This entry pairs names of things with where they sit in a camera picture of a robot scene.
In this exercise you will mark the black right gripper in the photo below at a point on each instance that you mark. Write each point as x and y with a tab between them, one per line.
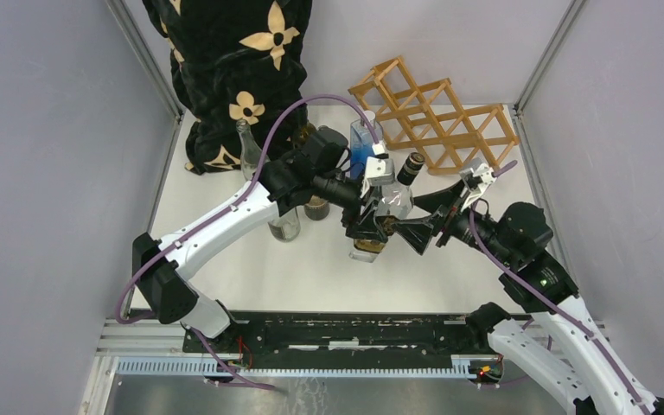
443	201

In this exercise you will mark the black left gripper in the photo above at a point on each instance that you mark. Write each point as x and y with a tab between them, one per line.
365	226

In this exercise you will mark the green wine bottle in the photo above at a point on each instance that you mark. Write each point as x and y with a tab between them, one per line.
300	137
316	208

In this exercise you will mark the clear bottle with black label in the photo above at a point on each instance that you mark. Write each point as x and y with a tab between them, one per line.
287	227

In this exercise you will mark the blue square glass bottle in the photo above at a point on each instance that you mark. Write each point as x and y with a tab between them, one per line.
361	147

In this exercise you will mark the clear bottle with dark label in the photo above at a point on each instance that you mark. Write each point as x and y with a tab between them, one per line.
250	156

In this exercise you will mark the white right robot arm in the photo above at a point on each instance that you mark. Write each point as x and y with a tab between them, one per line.
589	377

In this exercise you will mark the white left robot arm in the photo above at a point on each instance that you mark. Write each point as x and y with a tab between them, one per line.
163	268

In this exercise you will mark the wooden lattice wine rack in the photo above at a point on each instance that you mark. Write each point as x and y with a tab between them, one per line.
430	119

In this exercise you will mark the black floral plush blanket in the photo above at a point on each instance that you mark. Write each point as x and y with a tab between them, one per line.
231	61

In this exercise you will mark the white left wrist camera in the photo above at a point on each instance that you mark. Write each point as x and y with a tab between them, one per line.
377	172

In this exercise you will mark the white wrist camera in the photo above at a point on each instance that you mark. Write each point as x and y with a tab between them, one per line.
377	172
477	177

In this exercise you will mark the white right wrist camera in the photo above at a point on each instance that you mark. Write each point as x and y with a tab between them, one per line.
477	177

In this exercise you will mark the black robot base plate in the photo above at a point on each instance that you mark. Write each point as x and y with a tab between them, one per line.
330	341

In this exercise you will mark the white slotted cable duct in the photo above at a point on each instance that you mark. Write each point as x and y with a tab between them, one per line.
207	367

